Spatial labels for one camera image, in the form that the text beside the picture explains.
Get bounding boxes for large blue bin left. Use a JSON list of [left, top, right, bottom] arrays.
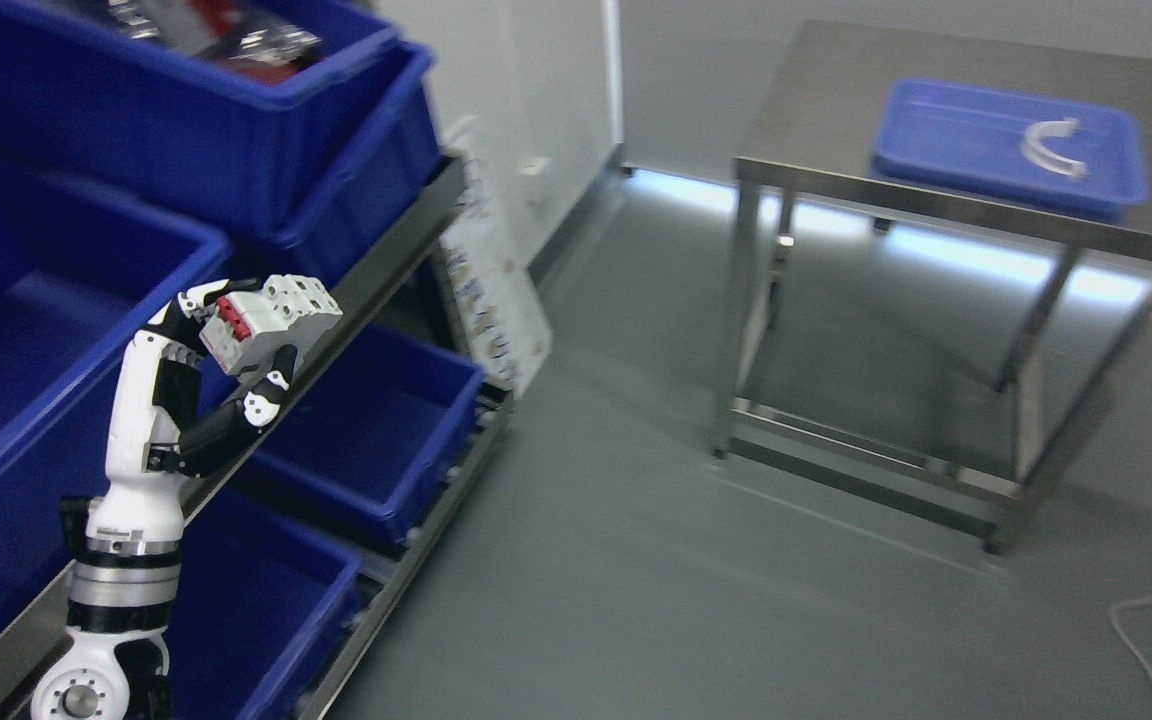
[[0, 158, 230, 634]]

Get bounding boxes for packaged parts in bin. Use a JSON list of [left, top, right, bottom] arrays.
[[94, 1, 323, 70]]

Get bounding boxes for white curved pipe clamp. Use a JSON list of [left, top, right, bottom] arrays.
[[1020, 118, 1090, 181]]

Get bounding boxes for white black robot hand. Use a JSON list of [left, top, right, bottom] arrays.
[[88, 276, 302, 537]]

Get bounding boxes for blue bin top shelf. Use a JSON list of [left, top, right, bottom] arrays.
[[0, 1, 444, 285]]

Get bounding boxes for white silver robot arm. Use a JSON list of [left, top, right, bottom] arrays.
[[29, 497, 183, 719]]

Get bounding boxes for blue bin lower middle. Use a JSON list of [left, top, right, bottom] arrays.
[[230, 324, 484, 550]]

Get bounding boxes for stainless steel table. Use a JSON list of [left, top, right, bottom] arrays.
[[708, 20, 1152, 555]]

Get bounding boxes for white printed poster board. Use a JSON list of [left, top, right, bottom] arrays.
[[439, 115, 553, 396]]

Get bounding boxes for blue plastic tray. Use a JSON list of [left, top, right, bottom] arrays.
[[872, 77, 1152, 218]]

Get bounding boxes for blue bin bottom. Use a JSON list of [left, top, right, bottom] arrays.
[[165, 488, 364, 719]]

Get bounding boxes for white red circuit breaker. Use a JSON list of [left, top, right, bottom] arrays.
[[198, 274, 343, 379]]

